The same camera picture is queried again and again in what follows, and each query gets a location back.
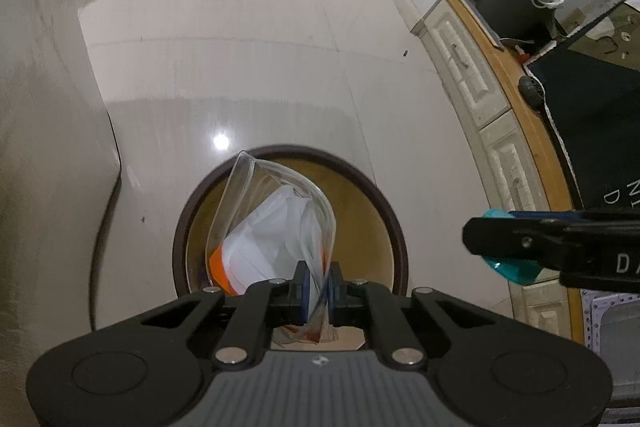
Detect clear zip bag with paper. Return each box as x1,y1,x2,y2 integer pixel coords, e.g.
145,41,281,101
205,152,337,345

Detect teal tape roll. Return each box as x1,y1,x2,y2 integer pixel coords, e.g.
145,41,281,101
482,208,547,285

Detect yellow round trash bin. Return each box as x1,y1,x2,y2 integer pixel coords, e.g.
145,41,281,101
171,144,409,297

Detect wooden top low cabinet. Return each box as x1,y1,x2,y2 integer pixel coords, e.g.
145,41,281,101
410,0,589,346

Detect black have a nice day cloth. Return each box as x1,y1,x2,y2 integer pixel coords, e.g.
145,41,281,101
525,0,639,211

